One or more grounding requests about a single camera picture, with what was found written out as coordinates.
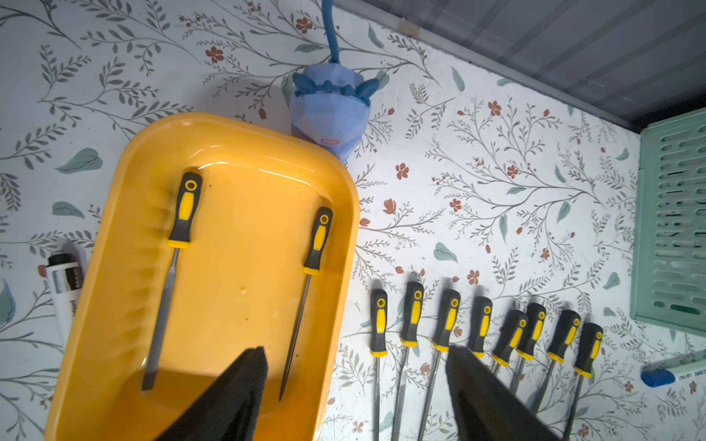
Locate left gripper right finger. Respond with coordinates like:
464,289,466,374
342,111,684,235
446,345,557,440

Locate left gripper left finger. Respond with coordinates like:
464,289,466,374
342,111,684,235
158,347,268,441

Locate yellow storage box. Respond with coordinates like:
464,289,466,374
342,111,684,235
46,113,360,440

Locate file in yellow box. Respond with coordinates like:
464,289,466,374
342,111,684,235
142,171,203,391

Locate green file organizer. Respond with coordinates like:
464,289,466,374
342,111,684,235
630,110,705,336

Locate blue marker pen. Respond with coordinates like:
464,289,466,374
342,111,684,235
640,350,705,388

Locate black white marker pen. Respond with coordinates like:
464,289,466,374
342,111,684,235
46,253,84,347

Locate blue desk lamp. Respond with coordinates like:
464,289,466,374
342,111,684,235
290,1,380,162

